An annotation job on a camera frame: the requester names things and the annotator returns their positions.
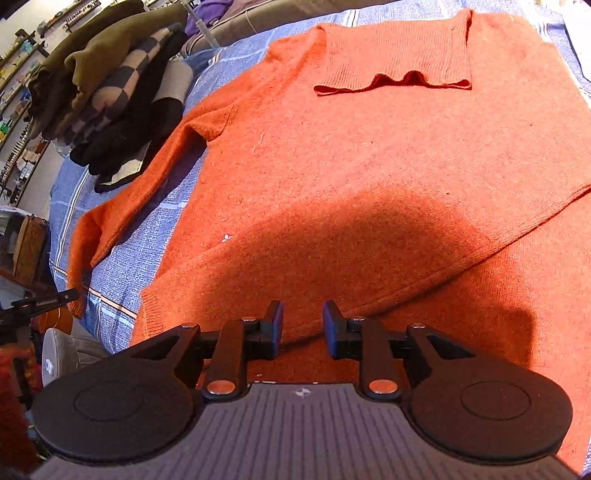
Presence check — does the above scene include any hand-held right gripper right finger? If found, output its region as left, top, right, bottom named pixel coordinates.
left=322, top=300, right=476, bottom=402

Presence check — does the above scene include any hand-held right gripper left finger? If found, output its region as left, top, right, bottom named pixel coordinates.
left=131, top=300, right=284, bottom=402

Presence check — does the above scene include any orange knit sweater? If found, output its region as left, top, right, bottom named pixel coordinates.
left=67, top=8, right=591, bottom=474

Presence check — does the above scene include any pile of folded clothes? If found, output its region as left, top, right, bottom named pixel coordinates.
left=69, top=32, right=195, bottom=176

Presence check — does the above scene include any orange rounded object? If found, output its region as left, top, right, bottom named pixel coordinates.
left=31, top=302, right=74, bottom=335

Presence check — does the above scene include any brown wicker basket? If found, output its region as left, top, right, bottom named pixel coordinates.
left=13, top=216, right=51, bottom=283

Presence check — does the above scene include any blue plaid blanket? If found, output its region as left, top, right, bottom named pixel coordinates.
left=48, top=0, right=591, bottom=472

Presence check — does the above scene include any red cloth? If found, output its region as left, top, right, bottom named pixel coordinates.
left=0, top=346, right=44, bottom=474

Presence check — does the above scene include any black white-edged cloth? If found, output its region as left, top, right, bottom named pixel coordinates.
left=95, top=143, right=155, bottom=195

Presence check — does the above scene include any checkered folded garment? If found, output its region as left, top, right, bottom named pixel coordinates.
left=55, top=23, right=185, bottom=146

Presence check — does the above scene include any dark olive folded garment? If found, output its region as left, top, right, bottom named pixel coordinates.
left=28, top=0, right=146, bottom=139

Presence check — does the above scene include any brown sofa cushion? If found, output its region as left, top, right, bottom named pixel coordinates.
left=189, top=0, right=402, bottom=51

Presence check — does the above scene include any purple cloth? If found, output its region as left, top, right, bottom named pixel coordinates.
left=185, top=0, right=236, bottom=38

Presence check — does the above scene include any wall shelf with small goods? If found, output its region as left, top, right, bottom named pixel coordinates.
left=0, top=0, right=100, bottom=208

